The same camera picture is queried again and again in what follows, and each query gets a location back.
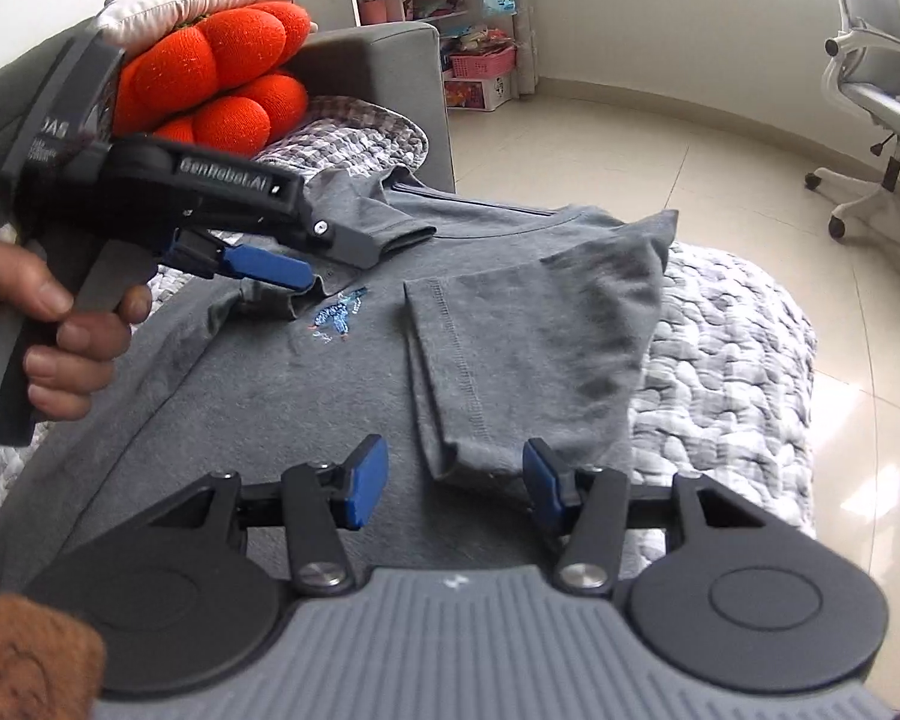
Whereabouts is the orange plush cushion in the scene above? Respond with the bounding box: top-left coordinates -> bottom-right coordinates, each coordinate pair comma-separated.
112,1 -> 317,147

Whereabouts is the white pillow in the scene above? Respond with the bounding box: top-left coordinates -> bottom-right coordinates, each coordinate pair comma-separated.
94,0 -> 308,46

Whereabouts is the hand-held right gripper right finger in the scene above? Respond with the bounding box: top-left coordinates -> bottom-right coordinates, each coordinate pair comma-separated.
522,436 -> 770,596

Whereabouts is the pink plastic basket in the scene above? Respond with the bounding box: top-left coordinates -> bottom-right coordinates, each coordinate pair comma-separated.
448,45 -> 517,80

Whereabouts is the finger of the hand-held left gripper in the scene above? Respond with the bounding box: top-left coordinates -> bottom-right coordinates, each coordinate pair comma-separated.
165,227 -> 317,295
261,206 -> 385,269

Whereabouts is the grey t-shirt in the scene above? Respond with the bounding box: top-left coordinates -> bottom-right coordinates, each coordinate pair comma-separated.
0,165 -> 681,616

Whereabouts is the white office chair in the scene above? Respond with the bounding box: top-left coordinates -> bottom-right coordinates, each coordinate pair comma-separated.
804,0 -> 900,287

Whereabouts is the person's left hand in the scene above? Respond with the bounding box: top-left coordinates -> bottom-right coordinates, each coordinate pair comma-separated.
0,235 -> 155,422

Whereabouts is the light patterned curtain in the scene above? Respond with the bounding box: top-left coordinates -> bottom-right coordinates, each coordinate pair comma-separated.
514,0 -> 541,98

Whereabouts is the grey sofa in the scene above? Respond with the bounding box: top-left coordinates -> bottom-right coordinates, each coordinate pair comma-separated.
0,21 -> 457,241

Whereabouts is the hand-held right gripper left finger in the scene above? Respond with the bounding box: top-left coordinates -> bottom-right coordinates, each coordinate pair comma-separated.
148,433 -> 389,598

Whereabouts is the white printed storage box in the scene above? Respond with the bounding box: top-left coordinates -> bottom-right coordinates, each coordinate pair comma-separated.
444,73 -> 515,112

